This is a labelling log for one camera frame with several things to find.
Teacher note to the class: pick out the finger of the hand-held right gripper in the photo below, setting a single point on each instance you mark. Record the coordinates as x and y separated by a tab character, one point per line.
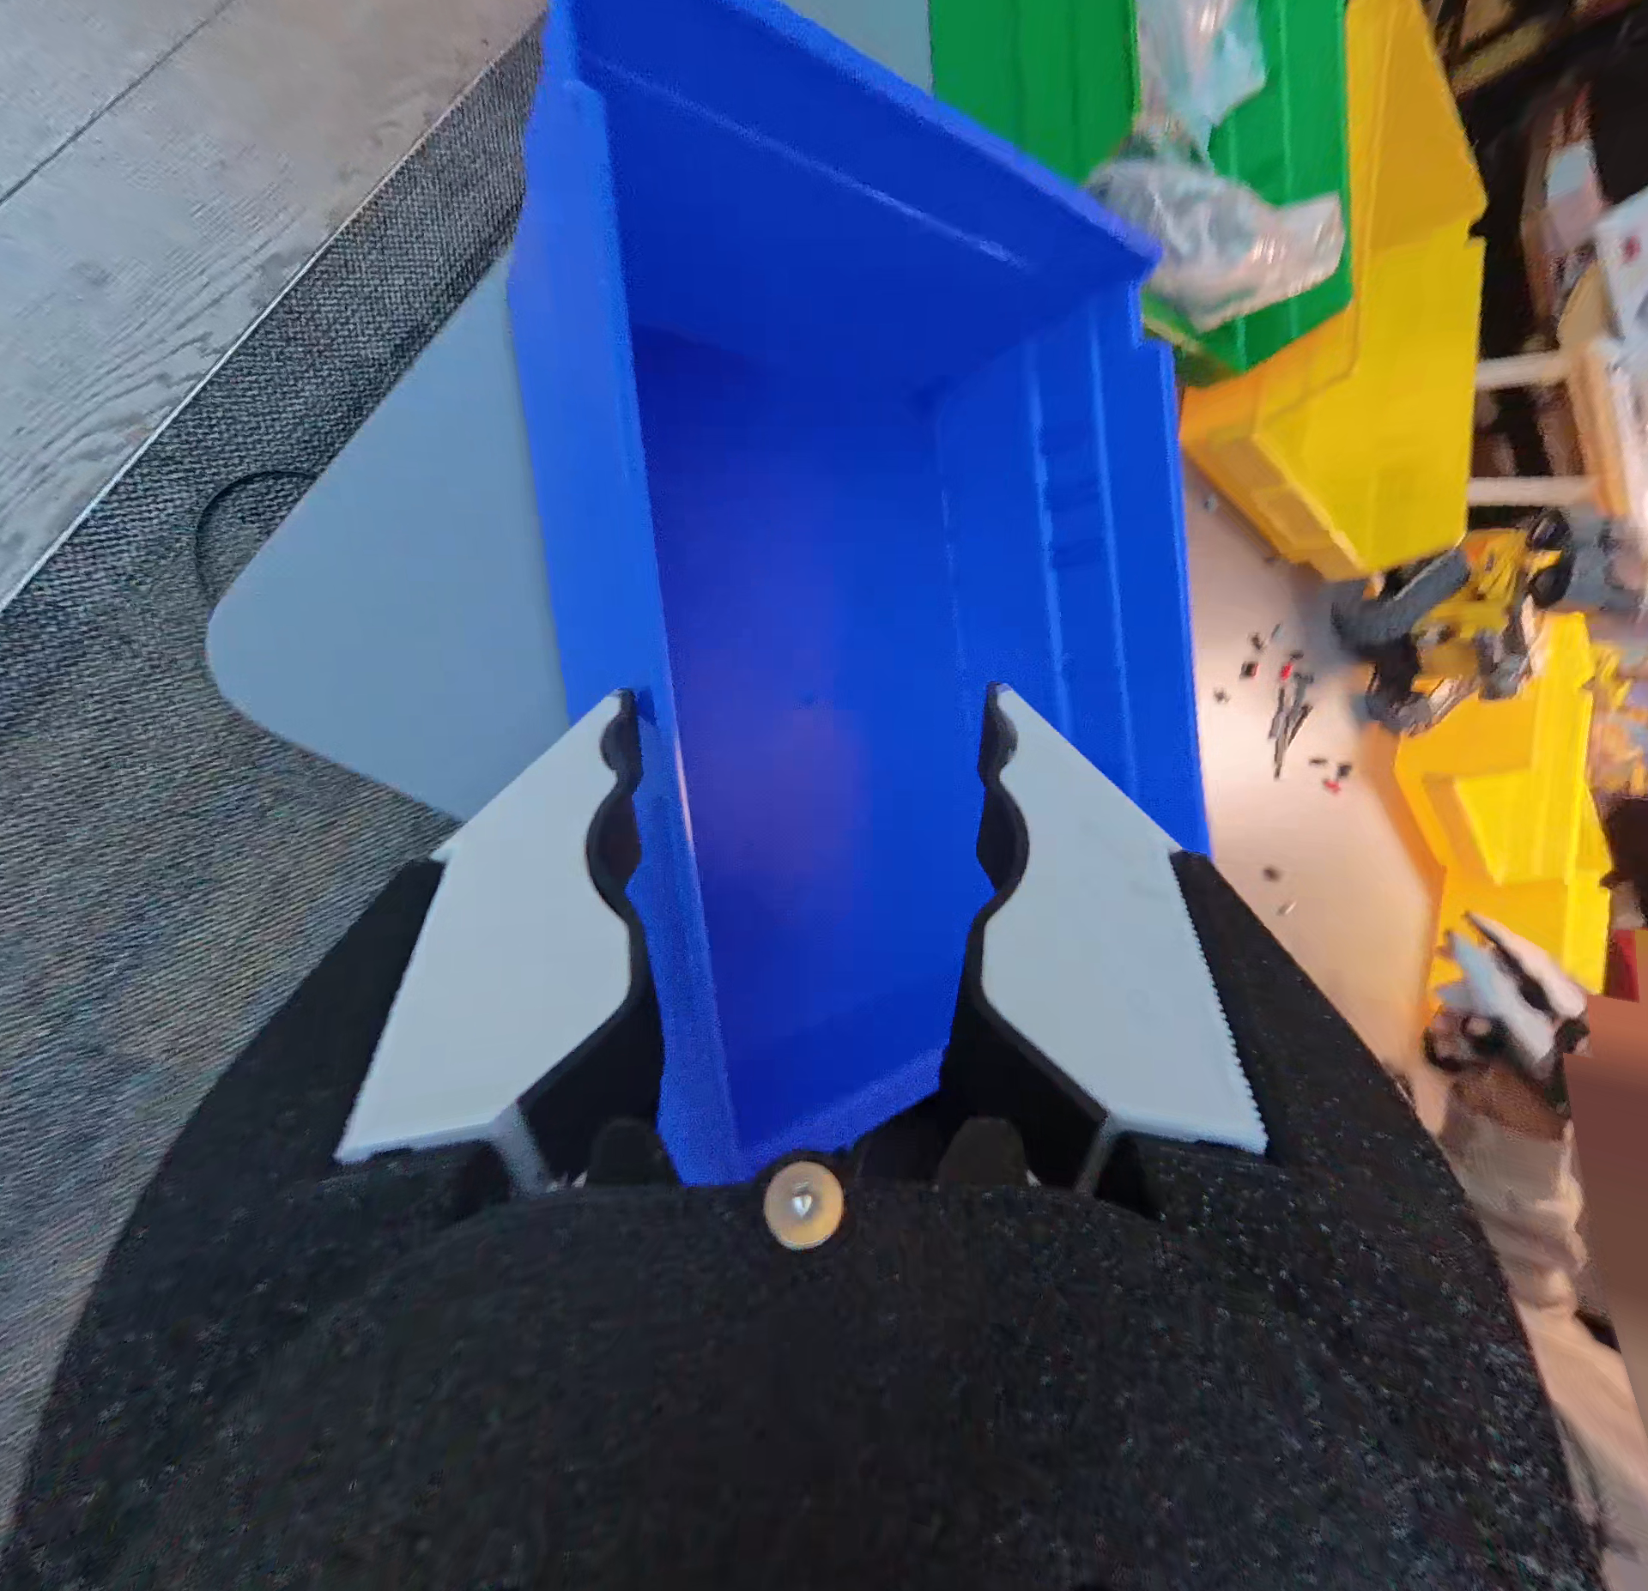
1539	981
1495	1006

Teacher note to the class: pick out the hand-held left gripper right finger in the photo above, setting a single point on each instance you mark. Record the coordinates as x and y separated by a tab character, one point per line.
1107	975

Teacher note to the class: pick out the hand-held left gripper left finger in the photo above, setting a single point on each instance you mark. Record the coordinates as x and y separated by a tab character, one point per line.
515	975

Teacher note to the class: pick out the pile of black brick parts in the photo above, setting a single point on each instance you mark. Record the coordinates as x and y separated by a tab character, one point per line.
1287	711

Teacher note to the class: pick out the yellow tracked toy robot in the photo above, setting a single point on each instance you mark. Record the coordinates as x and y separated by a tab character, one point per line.
1455	627

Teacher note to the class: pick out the blue storage bin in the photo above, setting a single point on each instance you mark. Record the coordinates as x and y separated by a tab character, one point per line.
799	588

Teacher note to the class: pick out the yellow storage bin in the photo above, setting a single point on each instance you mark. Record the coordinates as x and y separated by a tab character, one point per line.
1391	330
1506	781

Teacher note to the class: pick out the person's right forearm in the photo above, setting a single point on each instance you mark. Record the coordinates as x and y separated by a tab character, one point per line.
1506	1180

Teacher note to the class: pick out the white book stand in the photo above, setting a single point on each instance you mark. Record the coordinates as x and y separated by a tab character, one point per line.
1534	363

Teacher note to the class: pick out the clear plastic bags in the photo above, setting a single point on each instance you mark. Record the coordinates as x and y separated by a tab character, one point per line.
1223	228

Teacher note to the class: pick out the green storage bin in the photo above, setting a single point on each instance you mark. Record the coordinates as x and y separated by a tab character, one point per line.
1031	48

